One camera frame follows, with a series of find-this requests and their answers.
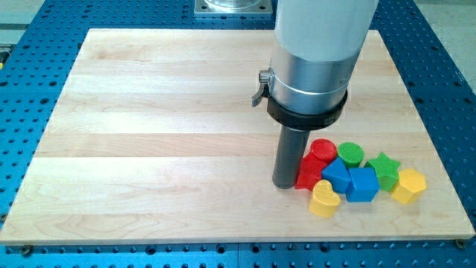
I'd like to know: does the black flange ring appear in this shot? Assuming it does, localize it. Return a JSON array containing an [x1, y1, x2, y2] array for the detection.
[[267, 92, 348, 131]]

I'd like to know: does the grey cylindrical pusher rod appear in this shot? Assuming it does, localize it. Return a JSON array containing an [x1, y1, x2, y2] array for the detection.
[[272, 126, 309, 189]]

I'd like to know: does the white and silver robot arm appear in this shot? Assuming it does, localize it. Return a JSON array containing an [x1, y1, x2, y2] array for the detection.
[[251, 0, 379, 189]]

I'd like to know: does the wooden board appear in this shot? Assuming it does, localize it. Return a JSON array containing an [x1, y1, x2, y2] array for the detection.
[[1, 29, 475, 246]]

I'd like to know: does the red star block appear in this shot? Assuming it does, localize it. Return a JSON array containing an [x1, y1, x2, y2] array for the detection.
[[295, 153, 328, 191]]

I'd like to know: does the red cylinder block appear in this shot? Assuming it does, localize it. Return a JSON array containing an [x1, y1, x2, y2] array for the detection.
[[309, 138, 338, 164]]

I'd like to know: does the blue triangular block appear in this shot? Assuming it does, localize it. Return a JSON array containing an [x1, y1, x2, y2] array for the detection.
[[321, 157, 351, 194]]

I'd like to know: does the green cylinder block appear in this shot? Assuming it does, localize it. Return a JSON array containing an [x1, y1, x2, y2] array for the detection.
[[337, 142, 364, 168]]

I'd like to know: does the yellow heart block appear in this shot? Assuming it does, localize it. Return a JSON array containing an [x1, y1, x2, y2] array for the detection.
[[308, 179, 341, 218]]

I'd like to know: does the blue cube block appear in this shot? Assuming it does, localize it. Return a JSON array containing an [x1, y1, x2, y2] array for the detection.
[[345, 167, 380, 202]]

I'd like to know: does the green star block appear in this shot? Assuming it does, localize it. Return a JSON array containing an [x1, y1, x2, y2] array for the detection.
[[364, 152, 400, 192]]

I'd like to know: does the yellow hexagon block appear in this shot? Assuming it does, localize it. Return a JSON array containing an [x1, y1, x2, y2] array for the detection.
[[390, 168, 427, 205]]

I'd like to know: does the blue perforated table plate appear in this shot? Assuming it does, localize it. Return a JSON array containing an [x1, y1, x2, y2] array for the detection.
[[1, 1, 475, 267]]

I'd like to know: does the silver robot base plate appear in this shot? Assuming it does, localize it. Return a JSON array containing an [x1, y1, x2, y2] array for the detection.
[[194, 0, 273, 15]]

